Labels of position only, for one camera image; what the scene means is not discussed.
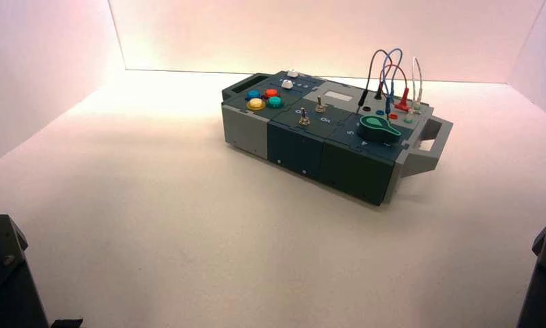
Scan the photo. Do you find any dark blue grey control box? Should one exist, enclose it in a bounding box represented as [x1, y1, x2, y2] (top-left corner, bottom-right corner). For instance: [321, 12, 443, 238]
[221, 70, 454, 207]

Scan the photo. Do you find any green rotary knob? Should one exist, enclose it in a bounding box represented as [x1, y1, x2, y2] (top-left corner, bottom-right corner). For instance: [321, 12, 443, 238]
[359, 114, 402, 146]

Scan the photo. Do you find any black banana plug cable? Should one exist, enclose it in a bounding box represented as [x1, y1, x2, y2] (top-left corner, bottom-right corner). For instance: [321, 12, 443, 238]
[356, 49, 389, 114]

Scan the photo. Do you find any blue banana plug cable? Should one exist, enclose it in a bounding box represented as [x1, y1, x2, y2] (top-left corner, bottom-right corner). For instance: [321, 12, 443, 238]
[380, 47, 404, 115]

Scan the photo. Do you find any red banana plug cable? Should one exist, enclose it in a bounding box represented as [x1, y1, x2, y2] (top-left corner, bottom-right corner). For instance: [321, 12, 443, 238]
[379, 63, 411, 113]

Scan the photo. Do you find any white banana plug cable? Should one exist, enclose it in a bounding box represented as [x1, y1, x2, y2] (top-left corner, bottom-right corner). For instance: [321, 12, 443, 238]
[411, 56, 424, 112]

